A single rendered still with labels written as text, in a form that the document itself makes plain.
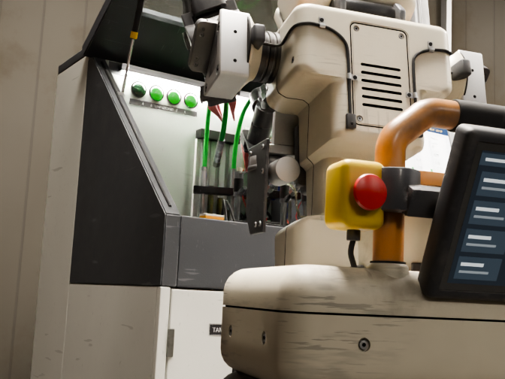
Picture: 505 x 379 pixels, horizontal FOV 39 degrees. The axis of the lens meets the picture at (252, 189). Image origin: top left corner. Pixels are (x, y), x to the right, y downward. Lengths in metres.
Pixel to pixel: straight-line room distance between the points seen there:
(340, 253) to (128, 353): 0.74
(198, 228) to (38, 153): 2.03
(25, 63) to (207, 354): 2.32
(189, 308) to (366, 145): 0.68
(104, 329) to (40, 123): 1.90
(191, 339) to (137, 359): 0.14
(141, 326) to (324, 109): 0.75
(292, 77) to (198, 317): 0.70
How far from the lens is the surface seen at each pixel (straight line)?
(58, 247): 2.24
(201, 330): 1.65
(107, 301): 1.86
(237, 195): 2.00
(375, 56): 1.17
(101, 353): 1.88
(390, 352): 0.73
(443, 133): 2.69
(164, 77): 2.25
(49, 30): 3.75
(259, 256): 1.73
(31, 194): 3.57
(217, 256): 1.67
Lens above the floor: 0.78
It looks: 8 degrees up
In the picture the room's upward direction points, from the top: 3 degrees clockwise
